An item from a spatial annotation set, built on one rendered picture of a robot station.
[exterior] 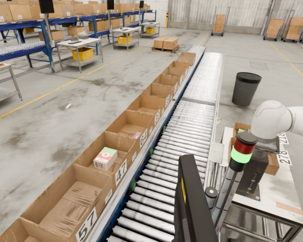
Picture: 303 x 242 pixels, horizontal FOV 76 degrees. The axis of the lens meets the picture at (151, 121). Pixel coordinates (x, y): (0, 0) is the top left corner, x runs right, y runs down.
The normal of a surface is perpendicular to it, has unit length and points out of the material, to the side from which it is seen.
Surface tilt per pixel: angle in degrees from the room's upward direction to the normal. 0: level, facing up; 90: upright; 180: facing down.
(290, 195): 0
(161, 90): 89
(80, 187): 0
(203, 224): 4
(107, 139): 90
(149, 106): 89
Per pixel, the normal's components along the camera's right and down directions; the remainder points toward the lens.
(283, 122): 0.12, 0.33
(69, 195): 0.04, -0.85
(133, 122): -0.33, 0.48
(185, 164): -0.20, -0.83
